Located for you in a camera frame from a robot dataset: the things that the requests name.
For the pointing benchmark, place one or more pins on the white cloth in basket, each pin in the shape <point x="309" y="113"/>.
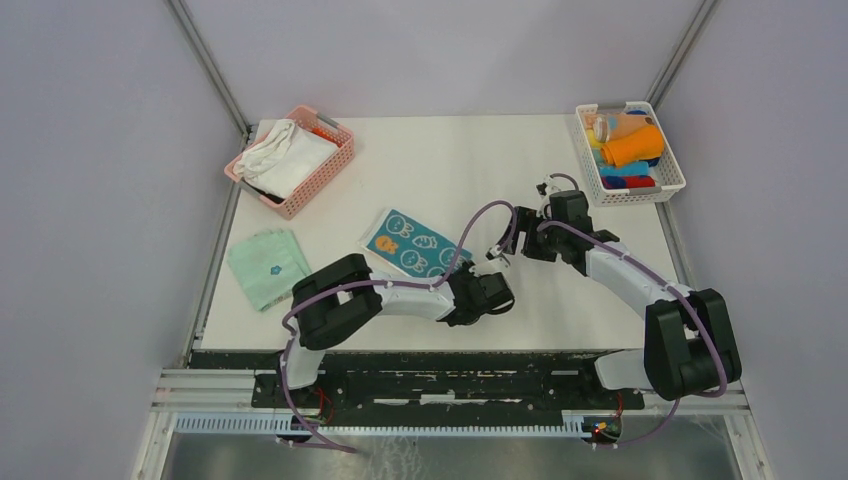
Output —
<point x="281" y="162"/>

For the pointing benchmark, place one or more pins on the red item in basket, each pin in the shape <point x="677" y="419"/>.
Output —
<point x="322" y="133"/>

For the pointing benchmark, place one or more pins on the light blue rolled towel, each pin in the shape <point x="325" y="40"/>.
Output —
<point x="635" y="169"/>

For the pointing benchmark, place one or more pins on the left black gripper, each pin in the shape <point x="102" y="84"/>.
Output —
<point x="464" y="270"/>

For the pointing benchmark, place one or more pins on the bright orange towel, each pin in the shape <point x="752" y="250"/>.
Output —
<point x="644" y="144"/>

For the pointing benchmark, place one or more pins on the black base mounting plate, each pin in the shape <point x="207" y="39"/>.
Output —
<point x="450" y="389"/>

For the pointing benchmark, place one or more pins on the white slotted cable duct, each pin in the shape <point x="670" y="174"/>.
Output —
<point x="286" y="424"/>

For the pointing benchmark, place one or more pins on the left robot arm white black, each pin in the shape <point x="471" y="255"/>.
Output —
<point x="333" y="303"/>

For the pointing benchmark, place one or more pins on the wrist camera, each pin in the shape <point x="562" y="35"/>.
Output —
<point x="545" y="190"/>
<point x="497" y="259"/>

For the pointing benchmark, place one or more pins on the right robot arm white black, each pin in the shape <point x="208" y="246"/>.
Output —
<point x="689" y="343"/>

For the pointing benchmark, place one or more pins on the red blue rolled towel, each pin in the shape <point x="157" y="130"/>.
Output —
<point x="628" y="182"/>

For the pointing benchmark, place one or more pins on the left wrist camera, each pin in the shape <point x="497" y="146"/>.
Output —
<point x="497" y="259"/>

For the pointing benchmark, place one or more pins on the patterned white blue towel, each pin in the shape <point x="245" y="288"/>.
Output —
<point x="409" y="246"/>

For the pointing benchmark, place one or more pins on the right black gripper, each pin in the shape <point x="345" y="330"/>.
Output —
<point x="526" y="222"/>

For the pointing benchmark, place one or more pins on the mint green folded towel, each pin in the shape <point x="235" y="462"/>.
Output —
<point x="267" y="265"/>

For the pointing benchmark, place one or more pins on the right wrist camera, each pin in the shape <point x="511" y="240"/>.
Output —
<point x="545" y="190"/>

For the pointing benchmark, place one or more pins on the yellow rolled towel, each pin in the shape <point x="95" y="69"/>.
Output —
<point x="591" y="139"/>

